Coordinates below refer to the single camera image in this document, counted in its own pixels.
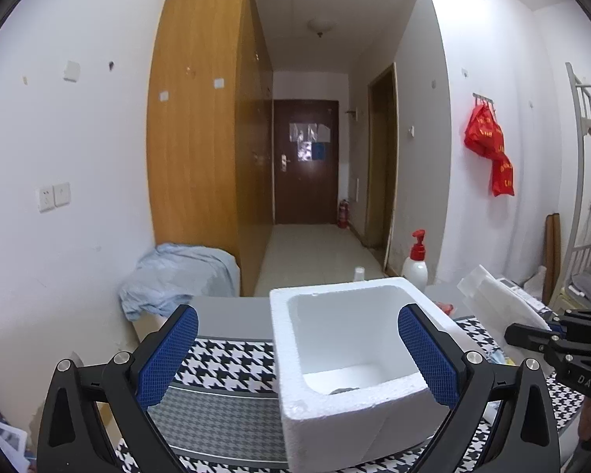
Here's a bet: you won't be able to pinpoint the white red pump bottle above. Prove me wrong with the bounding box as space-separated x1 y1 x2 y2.
401 229 429 292

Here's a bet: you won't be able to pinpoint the grey sock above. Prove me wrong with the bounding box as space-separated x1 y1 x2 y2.
329 387 359 395

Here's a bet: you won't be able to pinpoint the wall hook rack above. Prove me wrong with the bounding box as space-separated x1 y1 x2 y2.
473 93 494 106

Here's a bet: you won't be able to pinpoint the light blue cloth pile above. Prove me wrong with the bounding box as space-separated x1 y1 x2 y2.
118 242 241 321

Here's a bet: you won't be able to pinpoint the wooden wardrobe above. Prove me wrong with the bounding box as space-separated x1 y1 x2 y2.
146 0 273 296

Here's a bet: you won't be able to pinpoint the blue spray bottle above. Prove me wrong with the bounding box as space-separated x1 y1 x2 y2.
353 267 365 282

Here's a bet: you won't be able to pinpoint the wall socket pair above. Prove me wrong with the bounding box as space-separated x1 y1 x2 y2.
36 182 71 212

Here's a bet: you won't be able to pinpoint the white tissue pack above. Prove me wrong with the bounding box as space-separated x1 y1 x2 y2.
457 265 550 362

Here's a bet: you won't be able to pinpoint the red snack packet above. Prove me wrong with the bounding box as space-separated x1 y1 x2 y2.
437 302 455 315

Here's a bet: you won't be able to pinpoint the wooden boards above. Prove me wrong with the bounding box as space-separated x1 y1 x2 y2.
542 212 561 305

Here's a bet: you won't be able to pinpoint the white remote control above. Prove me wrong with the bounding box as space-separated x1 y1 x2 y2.
498 277 546 313

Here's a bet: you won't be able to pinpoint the red fire extinguisher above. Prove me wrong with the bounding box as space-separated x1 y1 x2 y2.
337 200 349 229

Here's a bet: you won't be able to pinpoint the white wall switch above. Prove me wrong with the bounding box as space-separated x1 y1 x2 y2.
63 61 81 83

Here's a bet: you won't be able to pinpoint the houndstooth table mat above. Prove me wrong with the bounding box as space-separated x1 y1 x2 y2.
113 316 585 473

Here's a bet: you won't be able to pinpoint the dark brown door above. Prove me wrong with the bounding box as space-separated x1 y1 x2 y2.
273 99 339 224

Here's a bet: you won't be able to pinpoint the ceiling lamp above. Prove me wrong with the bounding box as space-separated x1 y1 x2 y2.
307 17 336 37

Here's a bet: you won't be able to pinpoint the white styrofoam box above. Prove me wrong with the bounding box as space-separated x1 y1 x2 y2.
270 277 477 472

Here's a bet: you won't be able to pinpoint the red hanging bags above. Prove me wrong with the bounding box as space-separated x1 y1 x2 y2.
464 101 515 197

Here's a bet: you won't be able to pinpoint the wooden door frame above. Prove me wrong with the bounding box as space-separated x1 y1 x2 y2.
364 63 398 272

